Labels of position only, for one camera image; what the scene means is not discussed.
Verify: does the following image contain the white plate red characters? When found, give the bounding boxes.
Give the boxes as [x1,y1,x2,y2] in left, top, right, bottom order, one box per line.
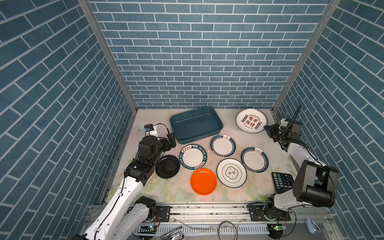
[236,109,268,134]

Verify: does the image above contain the green rim plate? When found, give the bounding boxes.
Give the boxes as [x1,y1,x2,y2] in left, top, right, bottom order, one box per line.
[241,147,270,173]
[210,135,237,158]

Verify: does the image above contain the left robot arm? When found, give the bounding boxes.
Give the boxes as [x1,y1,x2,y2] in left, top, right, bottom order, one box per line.
[72,133,176,240]

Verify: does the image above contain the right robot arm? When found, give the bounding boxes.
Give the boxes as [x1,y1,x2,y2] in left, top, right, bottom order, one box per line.
[264,120,339,218]

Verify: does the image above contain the teal plastic bin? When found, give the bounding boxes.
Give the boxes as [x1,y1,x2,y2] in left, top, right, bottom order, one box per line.
[170,107,224,145]

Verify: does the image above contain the black plate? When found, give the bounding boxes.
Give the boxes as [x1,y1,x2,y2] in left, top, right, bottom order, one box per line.
[155,155,181,179]

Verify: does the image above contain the Hao Wei green plate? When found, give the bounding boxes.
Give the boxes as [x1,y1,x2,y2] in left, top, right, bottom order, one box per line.
[179,144,208,170]

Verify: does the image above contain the black calculator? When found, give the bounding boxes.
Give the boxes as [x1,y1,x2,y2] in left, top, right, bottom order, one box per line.
[272,172,294,194]

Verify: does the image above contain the orange plate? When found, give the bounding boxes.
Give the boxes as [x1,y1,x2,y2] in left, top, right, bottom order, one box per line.
[190,168,217,196]

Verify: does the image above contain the white plate quatrefoil pattern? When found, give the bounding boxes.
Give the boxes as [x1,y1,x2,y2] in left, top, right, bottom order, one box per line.
[217,159,247,188]

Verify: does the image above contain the metal binder clip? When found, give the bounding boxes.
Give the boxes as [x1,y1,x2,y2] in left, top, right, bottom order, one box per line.
[160,227,184,240]

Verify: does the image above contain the small blue white object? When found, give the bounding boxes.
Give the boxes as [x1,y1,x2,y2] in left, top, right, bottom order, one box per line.
[306,218,321,234]

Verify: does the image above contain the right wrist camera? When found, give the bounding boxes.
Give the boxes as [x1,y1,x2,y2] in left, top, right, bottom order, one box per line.
[280,118,291,128]

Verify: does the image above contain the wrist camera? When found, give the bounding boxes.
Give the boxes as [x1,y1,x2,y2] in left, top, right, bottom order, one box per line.
[280,118,291,128]
[144,124,158,137]

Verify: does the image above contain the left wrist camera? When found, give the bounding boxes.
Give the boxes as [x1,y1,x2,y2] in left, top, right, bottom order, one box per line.
[144,124,158,137]

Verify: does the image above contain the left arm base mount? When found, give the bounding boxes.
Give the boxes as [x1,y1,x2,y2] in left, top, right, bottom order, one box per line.
[145,205,171,223]

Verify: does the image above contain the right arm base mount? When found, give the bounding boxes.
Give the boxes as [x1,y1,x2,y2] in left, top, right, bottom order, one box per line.
[246,202,291,222]

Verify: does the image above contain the looped grey cable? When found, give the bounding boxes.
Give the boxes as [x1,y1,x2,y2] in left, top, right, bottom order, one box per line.
[217,220,239,240]

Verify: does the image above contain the aluminium rail frame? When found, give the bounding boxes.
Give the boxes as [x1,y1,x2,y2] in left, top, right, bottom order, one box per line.
[80,202,341,240]

